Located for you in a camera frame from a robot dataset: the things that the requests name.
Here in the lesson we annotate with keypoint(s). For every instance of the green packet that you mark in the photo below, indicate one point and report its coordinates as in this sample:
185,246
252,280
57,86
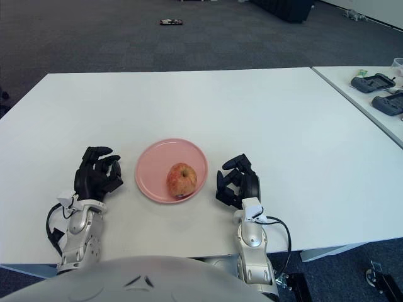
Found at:
362,73

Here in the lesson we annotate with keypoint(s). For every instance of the grey robot torso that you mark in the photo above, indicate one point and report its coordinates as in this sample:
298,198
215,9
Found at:
132,280

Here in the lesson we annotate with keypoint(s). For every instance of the clear plastic container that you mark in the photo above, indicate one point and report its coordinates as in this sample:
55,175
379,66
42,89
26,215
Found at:
398,63

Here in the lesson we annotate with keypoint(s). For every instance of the flat black item on floor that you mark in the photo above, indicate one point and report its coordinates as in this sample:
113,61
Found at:
171,22

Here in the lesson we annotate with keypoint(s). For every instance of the red yellow apple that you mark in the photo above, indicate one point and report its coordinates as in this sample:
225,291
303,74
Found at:
181,181

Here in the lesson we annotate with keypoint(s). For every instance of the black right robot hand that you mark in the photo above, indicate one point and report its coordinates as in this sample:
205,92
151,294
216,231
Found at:
250,185

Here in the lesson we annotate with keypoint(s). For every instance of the grey robot dog toy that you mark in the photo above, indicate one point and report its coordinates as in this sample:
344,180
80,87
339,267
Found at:
354,14

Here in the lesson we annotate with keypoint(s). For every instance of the grey handheld controller with screen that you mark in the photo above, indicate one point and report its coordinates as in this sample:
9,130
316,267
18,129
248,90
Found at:
371,83

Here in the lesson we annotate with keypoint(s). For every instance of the black stand with caster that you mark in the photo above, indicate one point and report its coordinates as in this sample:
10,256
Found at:
385,281

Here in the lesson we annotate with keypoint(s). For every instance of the white table frame beam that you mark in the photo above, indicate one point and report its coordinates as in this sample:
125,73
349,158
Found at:
321,253

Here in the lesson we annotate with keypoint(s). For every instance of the grey handheld controller with buttons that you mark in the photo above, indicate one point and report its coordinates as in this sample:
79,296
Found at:
388,104

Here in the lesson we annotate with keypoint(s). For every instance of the black base bracket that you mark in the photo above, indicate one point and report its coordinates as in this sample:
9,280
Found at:
297,287

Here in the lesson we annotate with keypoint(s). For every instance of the pink round plate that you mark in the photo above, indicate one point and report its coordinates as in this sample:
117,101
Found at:
154,170

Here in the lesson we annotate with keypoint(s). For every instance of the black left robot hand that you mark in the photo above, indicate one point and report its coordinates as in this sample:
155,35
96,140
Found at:
91,182

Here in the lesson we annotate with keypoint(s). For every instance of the black cabinet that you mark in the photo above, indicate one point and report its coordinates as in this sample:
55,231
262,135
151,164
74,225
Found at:
283,9

